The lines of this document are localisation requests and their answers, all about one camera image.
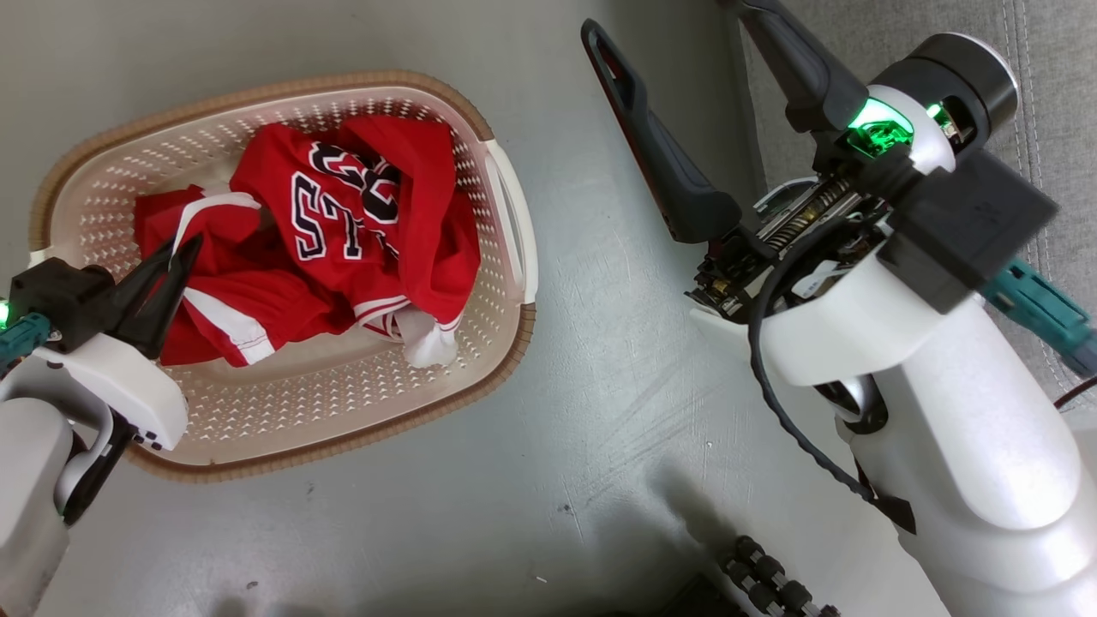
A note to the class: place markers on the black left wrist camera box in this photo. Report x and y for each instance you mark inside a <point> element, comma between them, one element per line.
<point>60,291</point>

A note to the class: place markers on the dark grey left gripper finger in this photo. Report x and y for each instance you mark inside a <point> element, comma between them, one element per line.
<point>167,308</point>
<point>141,287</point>

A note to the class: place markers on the black roller robot wheel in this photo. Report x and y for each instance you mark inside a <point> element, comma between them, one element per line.
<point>771,570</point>

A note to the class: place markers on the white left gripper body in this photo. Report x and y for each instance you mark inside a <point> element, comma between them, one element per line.
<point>128,386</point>

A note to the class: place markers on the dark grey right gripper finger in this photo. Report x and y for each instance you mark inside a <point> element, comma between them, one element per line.
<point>806,73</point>
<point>677,184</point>

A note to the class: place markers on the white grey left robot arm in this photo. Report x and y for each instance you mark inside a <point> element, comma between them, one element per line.
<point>26,480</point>

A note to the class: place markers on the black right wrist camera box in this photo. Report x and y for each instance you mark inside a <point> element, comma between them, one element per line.
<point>968,223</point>

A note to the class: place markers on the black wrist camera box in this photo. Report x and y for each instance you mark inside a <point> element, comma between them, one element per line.
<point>60,291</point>
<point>968,223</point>

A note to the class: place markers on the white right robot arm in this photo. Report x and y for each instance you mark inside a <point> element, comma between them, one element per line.
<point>986,480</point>

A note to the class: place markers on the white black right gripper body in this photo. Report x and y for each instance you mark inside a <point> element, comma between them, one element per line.
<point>823,334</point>

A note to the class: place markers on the white perforated laundry basket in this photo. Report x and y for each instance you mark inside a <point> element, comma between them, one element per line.
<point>343,403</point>

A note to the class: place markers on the red basketball jersey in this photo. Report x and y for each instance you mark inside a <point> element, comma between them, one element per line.
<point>274,154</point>

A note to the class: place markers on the white cloth piece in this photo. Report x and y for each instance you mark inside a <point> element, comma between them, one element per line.
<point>428,343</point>

